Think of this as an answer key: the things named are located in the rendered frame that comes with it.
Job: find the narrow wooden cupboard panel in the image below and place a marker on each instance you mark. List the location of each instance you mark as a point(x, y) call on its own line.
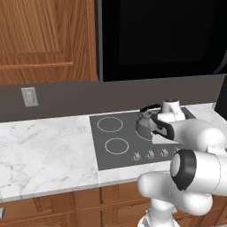
point(87, 207)

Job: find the silver hob knob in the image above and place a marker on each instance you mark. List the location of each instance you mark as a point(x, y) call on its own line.
point(177, 149)
point(164, 152)
point(136, 156)
point(150, 154)

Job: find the grey hob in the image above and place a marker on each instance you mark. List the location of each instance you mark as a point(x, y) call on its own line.
point(118, 133)

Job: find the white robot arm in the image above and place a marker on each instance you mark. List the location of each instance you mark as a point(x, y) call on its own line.
point(195, 174)

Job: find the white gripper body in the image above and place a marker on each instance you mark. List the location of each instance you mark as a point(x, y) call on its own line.
point(164, 139)

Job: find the wooden wall cupboard door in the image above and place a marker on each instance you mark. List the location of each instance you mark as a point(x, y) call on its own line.
point(44, 38)

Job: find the pale wall socket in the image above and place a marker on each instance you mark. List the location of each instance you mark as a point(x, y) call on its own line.
point(29, 96)

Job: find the black microwave oven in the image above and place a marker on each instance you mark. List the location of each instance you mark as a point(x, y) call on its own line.
point(159, 38)

